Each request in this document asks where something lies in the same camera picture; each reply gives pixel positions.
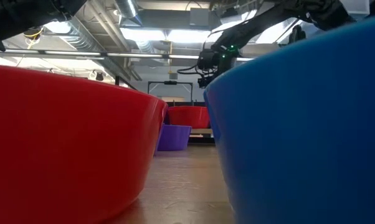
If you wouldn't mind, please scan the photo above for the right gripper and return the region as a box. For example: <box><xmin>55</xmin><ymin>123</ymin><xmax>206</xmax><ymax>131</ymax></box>
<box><xmin>198</xmin><ymin>45</ymin><xmax>238</xmax><ymax>90</ymax></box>

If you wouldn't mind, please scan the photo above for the purple plastic mini bowl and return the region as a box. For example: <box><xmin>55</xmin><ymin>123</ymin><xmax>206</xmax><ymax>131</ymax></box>
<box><xmin>156</xmin><ymin>124</ymin><xmax>192</xmax><ymax>152</ymax></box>

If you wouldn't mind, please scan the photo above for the blue plastic mini bowl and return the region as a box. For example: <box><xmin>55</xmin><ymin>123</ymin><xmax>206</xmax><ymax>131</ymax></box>
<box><xmin>203</xmin><ymin>14</ymin><xmax>375</xmax><ymax>224</ymax></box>

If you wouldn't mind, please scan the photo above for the grey ceiling unit box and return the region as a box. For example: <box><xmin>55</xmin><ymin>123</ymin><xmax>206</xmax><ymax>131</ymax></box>
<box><xmin>189</xmin><ymin>7</ymin><xmax>213</xmax><ymax>27</ymax></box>

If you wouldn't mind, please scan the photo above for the green cactus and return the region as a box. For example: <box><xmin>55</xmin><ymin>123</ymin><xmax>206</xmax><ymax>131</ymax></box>
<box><xmin>288</xmin><ymin>24</ymin><xmax>307</xmax><ymax>44</ymax></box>

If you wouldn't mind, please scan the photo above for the bright ceiling light panel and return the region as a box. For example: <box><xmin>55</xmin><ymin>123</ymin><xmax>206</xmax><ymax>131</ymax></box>
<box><xmin>120</xmin><ymin>27</ymin><xmax>213</xmax><ymax>44</ymax></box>

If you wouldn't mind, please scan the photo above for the long ceiling light strip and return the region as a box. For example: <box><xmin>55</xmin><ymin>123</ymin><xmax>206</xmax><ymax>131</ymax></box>
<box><xmin>3</xmin><ymin>49</ymin><xmax>254</xmax><ymax>62</ymax></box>

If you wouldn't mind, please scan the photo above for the wooden shelf with black brackets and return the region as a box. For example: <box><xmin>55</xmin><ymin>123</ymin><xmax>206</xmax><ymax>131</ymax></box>
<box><xmin>115</xmin><ymin>75</ymin><xmax>215</xmax><ymax>144</ymax></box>

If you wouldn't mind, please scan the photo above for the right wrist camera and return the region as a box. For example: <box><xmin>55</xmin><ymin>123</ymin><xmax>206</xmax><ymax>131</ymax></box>
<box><xmin>196</xmin><ymin>49</ymin><xmax>220</xmax><ymax>71</ymax></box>

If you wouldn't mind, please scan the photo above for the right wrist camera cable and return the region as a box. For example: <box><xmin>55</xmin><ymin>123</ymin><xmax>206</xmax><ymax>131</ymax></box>
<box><xmin>177</xmin><ymin>65</ymin><xmax>204</xmax><ymax>76</ymax></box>

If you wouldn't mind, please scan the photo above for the distant black gantry frame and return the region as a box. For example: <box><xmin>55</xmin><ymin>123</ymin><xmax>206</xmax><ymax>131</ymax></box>
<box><xmin>147</xmin><ymin>80</ymin><xmax>194</xmax><ymax>103</ymax></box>

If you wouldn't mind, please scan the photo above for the round silver air duct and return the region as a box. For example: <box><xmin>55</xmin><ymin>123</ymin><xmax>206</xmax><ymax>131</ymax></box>
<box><xmin>114</xmin><ymin>0</ymin><xmax>143</xmax><ymax>26</ymax></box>

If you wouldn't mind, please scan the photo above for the ribbed silver air duct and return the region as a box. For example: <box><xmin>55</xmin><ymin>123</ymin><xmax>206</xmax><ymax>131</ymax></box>
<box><xmin>58</xmin><ymin>18</ymin><xmax>98</xmax><ymax>54</ymax></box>

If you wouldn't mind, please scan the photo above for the yellow ceiling cable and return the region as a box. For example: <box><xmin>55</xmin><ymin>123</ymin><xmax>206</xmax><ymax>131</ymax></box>
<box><xmin>24</xmin><ymin>27</ymin><xmax>45</xmax><ymax>40</ymax></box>

